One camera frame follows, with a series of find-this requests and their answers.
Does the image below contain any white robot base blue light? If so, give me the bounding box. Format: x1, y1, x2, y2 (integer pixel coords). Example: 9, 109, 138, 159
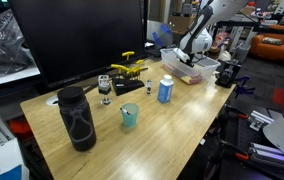
262, 87, 284, 163

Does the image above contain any clear plastic storage box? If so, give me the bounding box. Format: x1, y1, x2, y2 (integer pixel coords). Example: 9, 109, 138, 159
160, 47, 222, 86

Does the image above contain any yellow T-handle hex key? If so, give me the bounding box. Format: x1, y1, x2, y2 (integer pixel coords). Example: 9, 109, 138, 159
110, 63, 130, 81
135, 59, 146, 81
121, 50, 136, 79
126, 66, 149, 81

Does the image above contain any yellow sticky note pad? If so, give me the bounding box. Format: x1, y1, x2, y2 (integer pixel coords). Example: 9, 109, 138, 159
181, 75, 196, 85

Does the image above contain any black bench vise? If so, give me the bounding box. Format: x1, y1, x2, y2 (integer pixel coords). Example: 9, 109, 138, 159
214, 59, 240, 89

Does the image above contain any long aluminium extrusion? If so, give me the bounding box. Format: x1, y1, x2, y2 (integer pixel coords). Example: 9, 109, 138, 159
248, 141, 284, 174

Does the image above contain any clear glass with black base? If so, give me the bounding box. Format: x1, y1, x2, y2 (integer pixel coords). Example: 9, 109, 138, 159
97, 74, 113, 106

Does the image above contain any white table cable grommet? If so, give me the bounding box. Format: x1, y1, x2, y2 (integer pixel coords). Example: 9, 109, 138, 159
45, 95, 60, 107

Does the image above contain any black insulated water bottle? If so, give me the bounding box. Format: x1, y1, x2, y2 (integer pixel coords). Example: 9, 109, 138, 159
56, 86, 98, 153

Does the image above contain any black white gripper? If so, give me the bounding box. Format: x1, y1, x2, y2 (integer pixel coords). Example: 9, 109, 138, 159
172, 47, 197, 68

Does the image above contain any red crate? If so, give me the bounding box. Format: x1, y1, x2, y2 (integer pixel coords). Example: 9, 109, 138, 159
9, 118, 33, 141

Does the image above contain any teal plastic cup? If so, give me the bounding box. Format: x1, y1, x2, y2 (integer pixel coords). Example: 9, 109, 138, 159
120, 102, 140, 128

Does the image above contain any grey plastic bag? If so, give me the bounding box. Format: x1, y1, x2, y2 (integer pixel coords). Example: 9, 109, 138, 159
0, 9, 36, 79

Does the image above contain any blue white plastic bottle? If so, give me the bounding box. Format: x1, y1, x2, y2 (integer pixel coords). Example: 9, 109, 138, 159
157, 74, 175, 104

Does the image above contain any orange sofa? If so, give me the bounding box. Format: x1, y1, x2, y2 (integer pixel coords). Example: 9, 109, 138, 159
249, 23, 284, 65

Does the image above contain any pen with white cap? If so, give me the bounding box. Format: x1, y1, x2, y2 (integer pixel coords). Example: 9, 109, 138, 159
120, 107, 132, 116

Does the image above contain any small clear glass vial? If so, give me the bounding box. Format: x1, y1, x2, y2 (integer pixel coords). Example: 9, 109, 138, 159
145, 79, 154, 96

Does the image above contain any blue spring clamp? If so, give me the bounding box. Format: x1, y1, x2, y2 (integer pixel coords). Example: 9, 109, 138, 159
234, 75, 256, 99

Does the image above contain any short aluminium extrusion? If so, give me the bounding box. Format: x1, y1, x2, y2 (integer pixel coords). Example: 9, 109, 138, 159
247, 109, 275, 132

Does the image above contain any black orange bar clamp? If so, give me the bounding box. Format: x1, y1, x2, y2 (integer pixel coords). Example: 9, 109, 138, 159
219, 139, 250, 162
225, 104, 250, 121

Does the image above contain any brown cardboard box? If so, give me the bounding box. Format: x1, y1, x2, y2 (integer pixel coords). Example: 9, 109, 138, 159
167, 14, 196, 34

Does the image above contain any large black monitor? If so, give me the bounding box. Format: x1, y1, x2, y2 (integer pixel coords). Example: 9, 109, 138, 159
8, 0, 149, 90

